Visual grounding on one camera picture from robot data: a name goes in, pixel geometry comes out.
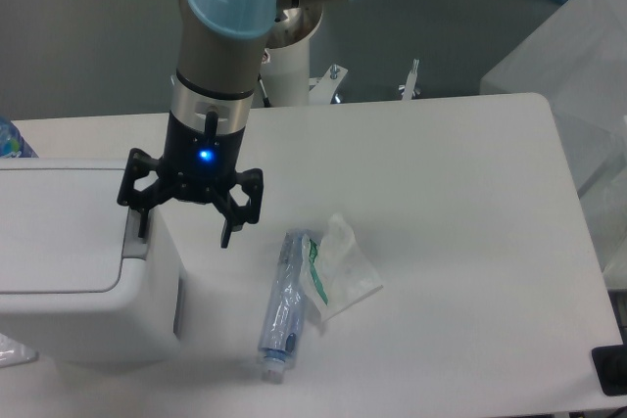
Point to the clear plastic wrapper green stripe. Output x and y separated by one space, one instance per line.
335 274

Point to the white metal mounting bracket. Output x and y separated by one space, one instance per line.
324 89

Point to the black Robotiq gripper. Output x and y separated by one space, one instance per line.
203 158

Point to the crushed clear plastic bottle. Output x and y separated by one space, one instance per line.
285 312

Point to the blue water bottle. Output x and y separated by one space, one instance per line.
12 144

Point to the silver clamp bolt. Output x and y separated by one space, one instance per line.
410 90

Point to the white trash can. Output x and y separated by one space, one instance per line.
84 279

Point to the crumpled clear plastic bag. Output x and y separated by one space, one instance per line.
13 353

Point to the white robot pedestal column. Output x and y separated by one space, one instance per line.
285 72

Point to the black device at table edge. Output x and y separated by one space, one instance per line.
610 364

